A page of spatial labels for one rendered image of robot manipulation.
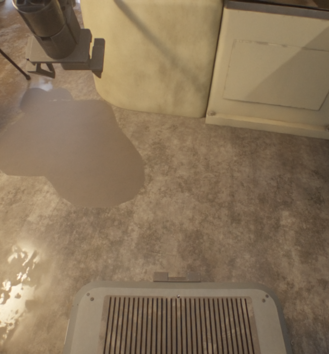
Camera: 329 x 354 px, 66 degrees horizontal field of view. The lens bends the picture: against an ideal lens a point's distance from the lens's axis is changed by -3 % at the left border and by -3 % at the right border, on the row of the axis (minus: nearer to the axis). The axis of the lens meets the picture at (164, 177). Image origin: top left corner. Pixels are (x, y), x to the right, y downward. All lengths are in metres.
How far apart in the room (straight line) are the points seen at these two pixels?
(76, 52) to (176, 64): 0.92
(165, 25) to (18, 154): 0.94
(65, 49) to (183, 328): 0.61
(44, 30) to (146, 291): 0.58
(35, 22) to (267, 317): 0.74
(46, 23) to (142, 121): 1.11
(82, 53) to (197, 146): 0.96
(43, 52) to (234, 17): 0.93
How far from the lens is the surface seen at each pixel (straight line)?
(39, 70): 0.56
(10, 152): 1.51
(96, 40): 0.55
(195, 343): 0.68
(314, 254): 1.17
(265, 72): 1.40
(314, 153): 1.55
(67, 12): 0.49
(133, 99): 1.54
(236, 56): 1.35
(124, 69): 1.46
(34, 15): 0.44
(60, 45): 0.49
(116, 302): 0.70
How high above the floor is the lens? 0.93
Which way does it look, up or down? 50 degrees down
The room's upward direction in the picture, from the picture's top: 2 degrees clockwise
